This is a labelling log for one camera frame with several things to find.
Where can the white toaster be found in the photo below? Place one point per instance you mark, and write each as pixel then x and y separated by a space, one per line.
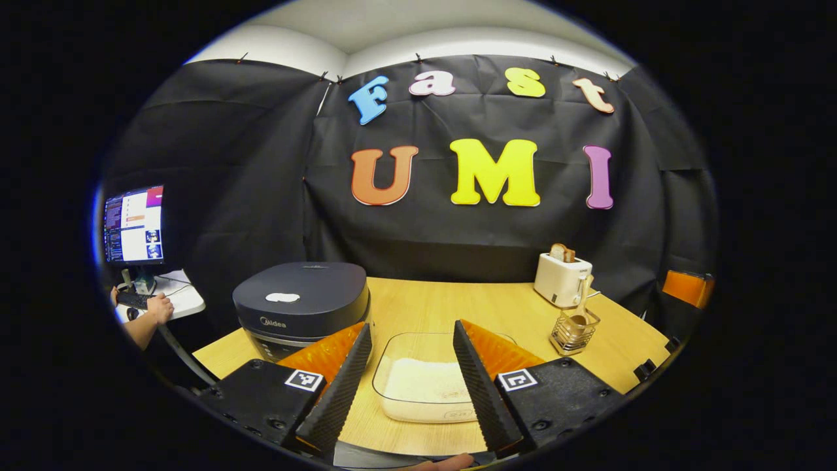
pixel 559 281

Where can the white side desk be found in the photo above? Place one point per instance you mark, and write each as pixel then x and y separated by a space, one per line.
pixel 186 297

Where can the black silver rice cooker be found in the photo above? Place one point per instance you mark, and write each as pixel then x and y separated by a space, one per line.
pixel 301 307

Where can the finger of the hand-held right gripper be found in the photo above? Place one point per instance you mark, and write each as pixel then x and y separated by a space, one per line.
pixel 686 288

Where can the black keyboard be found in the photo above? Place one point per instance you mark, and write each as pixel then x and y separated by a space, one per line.
pixel 134 299

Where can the clear glass dish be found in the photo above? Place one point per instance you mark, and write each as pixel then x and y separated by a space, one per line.
pixel 418 347

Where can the computer monitor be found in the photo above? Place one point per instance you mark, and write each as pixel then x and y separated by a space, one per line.
pixel 134 226

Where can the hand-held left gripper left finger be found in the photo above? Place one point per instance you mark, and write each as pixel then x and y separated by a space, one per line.
pixel 343 386

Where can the small teal desk box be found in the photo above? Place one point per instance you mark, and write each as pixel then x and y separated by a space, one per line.
pixel 145 284

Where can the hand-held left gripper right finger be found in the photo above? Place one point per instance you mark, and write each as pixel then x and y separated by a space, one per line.
pixel 484 392

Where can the toasted bread slice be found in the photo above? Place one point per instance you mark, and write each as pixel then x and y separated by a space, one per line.
pixel 562 253

